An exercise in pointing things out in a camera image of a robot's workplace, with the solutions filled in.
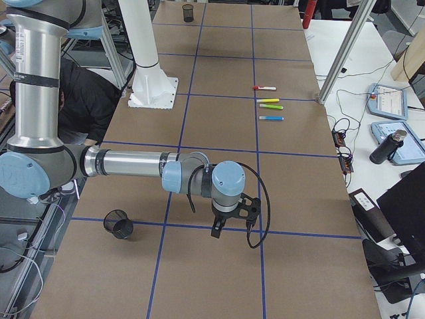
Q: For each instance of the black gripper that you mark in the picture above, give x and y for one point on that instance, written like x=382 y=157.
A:
x=222 y=216

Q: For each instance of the blue highlighter pen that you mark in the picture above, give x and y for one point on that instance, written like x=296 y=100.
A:
x=271 y=118

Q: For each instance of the red white whiteboard marker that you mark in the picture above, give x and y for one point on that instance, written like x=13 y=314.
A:
x=270 y=88

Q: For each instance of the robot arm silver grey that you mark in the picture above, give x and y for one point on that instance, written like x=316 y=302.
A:
x=36 y=159

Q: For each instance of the black mesh cup near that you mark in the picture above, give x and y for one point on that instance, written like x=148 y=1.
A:
x=118 y=224

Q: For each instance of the black mesh cup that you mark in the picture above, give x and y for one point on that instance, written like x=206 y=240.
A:
x=118 y=224
x=188 y=13

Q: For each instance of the green highlighter pen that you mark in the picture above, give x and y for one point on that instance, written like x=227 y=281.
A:
x=271 y=106

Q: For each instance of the yellow highlighter pen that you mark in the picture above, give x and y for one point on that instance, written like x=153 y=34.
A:
x=268 y=100

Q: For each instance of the small orange black adapter box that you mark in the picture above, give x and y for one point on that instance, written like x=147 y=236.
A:
x=338 y=138

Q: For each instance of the black power brick labelled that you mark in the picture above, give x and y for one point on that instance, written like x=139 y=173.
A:
x=371 y=217

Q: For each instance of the dark water bottle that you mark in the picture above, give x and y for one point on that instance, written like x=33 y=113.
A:
x=387 y=148

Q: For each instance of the person in black jacket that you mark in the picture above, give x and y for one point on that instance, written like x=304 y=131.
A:
x=87 y=102

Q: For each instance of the black laptop monitor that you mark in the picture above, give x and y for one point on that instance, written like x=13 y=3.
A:
x=403 y=207

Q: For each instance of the blue teach pendant far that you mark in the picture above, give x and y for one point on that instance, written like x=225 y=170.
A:
x=387 y=101

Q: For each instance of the blue teach pendant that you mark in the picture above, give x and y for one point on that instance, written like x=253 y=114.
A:
x=412 y=152
x=387 y=101

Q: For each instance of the blue teach pendant near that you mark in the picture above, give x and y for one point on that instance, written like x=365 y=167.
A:
x=412 y=152

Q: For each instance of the black mesh cup far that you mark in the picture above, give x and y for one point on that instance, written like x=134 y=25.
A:
x=188 y=13

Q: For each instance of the red fire extinguisher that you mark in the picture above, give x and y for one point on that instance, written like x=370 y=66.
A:
x=309 y=13

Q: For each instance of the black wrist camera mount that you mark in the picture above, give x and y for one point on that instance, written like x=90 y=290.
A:
x=249 y=206

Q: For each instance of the white pedestal column base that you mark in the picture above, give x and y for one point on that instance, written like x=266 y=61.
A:
x=151 y=87

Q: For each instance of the aluminium frame post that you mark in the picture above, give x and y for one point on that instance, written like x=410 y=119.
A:
x=347 y=45

